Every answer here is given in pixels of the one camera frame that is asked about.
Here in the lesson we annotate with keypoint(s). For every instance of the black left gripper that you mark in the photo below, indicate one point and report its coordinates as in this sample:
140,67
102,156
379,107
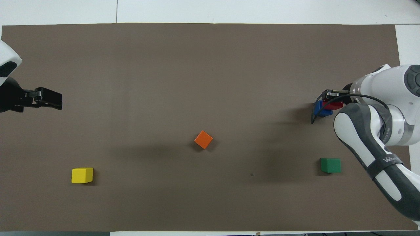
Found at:
13,98

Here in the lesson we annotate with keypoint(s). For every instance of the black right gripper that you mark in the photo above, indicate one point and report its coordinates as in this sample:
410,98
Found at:
347,90

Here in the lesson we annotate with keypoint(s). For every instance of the red wooden block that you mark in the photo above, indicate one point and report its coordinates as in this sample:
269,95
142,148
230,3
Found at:
334,105

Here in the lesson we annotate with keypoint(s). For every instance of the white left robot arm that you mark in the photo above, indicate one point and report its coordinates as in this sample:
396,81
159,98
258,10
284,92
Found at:
8,55

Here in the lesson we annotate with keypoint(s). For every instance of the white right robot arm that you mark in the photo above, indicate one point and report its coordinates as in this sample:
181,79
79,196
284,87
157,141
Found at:
361,137

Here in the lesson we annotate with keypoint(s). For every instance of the blue wooden block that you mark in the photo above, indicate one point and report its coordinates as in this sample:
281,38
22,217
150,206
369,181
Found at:
318,109

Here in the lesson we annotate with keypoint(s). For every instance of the green wooden block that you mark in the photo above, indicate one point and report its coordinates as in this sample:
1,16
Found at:
330,165

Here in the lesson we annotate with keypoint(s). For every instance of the yellow wooden block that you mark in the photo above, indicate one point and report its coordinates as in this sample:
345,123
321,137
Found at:
82,175

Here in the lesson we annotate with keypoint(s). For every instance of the orange wooden block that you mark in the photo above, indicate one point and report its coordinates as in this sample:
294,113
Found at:
203,139

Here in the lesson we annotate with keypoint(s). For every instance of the brown table mat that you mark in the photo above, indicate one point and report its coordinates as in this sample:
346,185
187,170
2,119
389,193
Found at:
210,65

